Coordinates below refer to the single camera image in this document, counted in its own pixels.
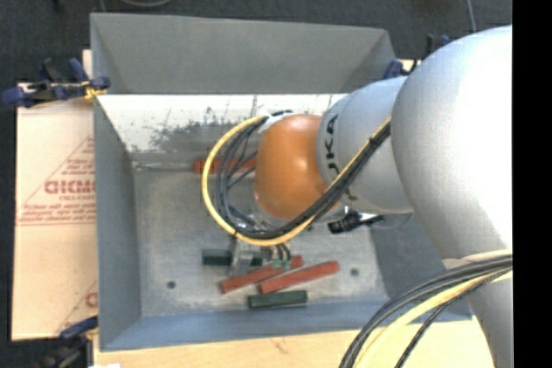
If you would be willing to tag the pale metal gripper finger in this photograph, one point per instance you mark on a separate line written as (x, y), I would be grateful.
(233, 258)
(246, 263)

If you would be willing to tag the dark green flat block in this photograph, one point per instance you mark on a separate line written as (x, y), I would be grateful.
(278, 299)
(215, 257)

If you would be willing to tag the red-brown flat block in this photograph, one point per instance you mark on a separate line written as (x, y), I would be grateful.
(241, 282)
(302, 276)
(215, 166)

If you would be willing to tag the grey metal bin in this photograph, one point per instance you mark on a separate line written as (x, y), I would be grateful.
(181, 228)

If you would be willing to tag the brown cardboard board red print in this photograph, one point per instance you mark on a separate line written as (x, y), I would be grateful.
(52, 168)

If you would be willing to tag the black cylinder on white bracket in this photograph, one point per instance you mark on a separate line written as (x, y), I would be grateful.
(345, 224)

